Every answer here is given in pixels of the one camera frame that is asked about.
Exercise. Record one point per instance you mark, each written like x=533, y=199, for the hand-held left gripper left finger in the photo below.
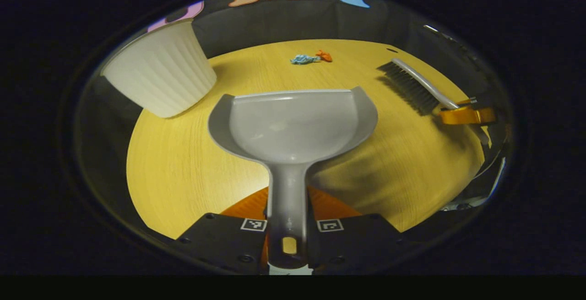
x=219, y=240

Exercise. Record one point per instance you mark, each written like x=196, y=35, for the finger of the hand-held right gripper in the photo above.
x=467, y=116

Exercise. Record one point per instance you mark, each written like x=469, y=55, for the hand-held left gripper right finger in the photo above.
x=352, y=240

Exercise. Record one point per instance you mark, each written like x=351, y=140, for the small grey broom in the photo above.
x=412, y=87

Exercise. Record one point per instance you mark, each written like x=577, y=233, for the grey plastic dustpan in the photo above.
x=293, y=126

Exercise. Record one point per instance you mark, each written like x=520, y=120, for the orange paper scrap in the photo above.
x=324, y=55

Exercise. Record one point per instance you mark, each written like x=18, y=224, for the blue paper scrap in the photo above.
x=303, y=59

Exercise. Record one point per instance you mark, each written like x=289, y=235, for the white ribbed garbage bin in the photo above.
x=160, y=71

